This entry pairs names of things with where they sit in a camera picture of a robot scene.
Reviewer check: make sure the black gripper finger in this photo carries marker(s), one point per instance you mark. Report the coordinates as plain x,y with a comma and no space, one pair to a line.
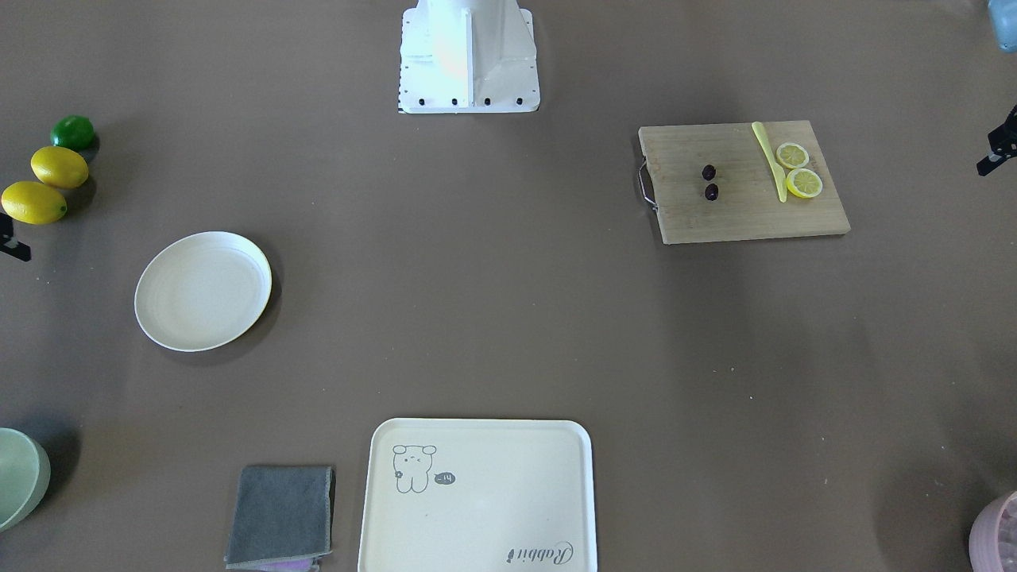
10,244
1002,145

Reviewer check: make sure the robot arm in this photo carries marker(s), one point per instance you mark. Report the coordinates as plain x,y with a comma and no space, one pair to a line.
1002,15

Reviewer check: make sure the cream rabbit tray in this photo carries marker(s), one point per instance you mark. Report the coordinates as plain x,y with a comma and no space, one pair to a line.
479,495

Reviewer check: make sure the yellow lemon outer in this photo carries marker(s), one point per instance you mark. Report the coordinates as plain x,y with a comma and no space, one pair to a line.
34,203

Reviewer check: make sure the yellow lemon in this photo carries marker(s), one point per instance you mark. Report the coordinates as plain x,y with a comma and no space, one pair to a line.
60,167
34,203

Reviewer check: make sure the yellow lemon middle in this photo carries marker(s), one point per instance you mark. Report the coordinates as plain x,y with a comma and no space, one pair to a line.
60,167

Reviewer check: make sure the green lime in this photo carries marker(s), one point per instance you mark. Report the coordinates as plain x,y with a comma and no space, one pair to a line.
74,132

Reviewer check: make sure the cream round plate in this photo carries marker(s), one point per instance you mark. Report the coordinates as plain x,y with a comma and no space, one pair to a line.
202,292

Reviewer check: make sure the lemon slice near board edge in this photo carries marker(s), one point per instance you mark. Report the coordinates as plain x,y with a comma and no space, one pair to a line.
792,155

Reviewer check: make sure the green bowl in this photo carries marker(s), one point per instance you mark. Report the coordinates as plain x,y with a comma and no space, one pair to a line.
25,474

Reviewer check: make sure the yellow plastic knife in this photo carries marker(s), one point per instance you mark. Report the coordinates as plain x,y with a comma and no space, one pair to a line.
778,172

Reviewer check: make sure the wooden cutting board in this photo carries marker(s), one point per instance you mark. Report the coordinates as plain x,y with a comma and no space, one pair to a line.
748,207

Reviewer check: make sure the grey folded cloth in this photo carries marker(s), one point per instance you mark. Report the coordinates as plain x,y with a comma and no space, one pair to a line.
282,518

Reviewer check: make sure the pink bowl with ice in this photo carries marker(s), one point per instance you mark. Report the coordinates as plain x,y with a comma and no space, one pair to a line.
992,539

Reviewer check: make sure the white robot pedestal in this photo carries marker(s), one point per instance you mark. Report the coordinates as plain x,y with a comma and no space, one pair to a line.
468,57

